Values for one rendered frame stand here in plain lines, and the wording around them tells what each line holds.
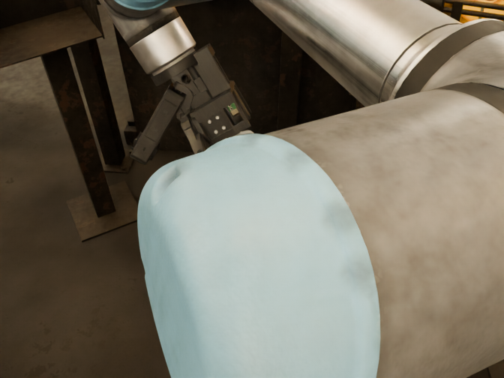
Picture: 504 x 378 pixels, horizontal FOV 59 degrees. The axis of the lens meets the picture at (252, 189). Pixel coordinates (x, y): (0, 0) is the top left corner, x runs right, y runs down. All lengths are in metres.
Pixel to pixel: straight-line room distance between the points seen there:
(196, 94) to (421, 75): 0.38
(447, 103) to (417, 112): 0.01
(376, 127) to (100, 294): 1.20
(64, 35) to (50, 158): 0.74
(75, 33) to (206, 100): 0.62
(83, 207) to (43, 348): 0.48
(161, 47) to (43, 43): 0.61
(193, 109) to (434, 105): 0.45
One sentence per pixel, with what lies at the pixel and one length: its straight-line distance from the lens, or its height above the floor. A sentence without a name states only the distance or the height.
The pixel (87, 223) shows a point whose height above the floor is 0.01.
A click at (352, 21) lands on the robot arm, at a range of 0.32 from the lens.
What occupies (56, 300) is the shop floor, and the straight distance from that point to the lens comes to 1.35.
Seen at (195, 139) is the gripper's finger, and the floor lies 0.70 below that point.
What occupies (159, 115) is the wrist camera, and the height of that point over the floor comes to 0.72.
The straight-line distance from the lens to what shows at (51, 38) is 1.17.
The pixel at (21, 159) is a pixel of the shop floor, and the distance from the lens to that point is 1.85.
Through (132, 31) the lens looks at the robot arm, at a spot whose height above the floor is 0.82.
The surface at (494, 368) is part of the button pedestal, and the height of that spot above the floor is 0.01.
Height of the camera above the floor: 1.04
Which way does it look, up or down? 43 degrees down
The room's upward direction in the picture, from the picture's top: straight up
